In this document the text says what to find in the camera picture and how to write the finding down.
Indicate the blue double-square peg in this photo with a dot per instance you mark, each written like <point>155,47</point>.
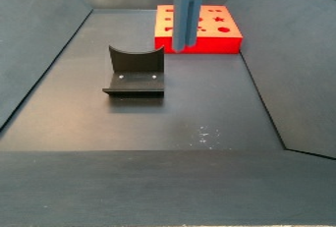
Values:
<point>186,23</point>

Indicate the red shape-sorting board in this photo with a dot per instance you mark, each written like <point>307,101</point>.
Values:
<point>219,36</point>

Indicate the black curved holder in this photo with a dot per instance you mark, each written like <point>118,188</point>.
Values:
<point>138,72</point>

